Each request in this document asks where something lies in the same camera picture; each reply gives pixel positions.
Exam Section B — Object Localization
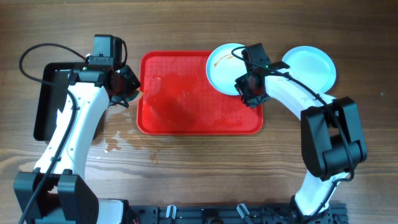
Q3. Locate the green and orange sponge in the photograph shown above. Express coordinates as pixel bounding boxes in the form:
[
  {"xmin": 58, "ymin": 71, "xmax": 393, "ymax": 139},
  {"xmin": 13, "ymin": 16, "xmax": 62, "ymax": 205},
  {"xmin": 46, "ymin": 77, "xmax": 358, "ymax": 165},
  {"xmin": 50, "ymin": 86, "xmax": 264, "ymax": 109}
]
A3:
[{"xmin": 126, "ymin": 90, "xmax": 144, "ymax": 104}]

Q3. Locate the light blue plate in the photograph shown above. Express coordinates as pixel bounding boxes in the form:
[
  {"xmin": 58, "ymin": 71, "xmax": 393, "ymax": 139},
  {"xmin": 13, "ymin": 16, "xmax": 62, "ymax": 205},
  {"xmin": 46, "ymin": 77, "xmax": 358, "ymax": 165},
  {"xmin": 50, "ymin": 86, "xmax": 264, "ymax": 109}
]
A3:
[
  {"xmin": 282, "ymin": 46, "xmax": 337, "ymax": 93},
  {"xmin": 205, "ymin": 43, "xmax": 246, "ymax": 96}
]

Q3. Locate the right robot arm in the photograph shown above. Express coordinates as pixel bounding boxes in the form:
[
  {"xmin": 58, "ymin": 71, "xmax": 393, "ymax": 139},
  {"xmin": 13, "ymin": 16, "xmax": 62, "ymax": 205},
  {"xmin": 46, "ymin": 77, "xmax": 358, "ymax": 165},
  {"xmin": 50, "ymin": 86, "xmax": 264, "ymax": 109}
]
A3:
[{"xmin": 235, "ymin": 60, "xmax": 367, "ymax": 223}]

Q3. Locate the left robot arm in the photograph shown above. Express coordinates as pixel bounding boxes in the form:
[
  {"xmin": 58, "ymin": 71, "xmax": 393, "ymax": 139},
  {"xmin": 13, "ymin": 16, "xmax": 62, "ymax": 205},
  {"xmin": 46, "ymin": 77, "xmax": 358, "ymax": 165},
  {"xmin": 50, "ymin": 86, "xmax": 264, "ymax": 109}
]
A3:
[{"xmin": 14, "ymin": 64, "xmax": 140, "ymax": 223}]

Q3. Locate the red plastic tray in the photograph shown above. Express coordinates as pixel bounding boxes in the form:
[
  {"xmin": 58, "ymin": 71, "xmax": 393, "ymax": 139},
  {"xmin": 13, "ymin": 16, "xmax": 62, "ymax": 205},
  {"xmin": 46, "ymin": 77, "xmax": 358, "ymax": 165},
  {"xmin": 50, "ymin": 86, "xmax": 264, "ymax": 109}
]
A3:
[{"xmin": 136, "ymin": 50, "xmax": 264, "ymax": 135}]

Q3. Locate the black rectangular water tray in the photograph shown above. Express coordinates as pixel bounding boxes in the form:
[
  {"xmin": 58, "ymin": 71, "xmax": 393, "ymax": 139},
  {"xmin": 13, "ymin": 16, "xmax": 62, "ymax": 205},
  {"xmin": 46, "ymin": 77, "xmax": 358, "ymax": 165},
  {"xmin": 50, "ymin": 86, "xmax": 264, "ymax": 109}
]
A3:
[{"xmin": 33, "ymin": 62, "xmax": 103, "ymax": 142}]

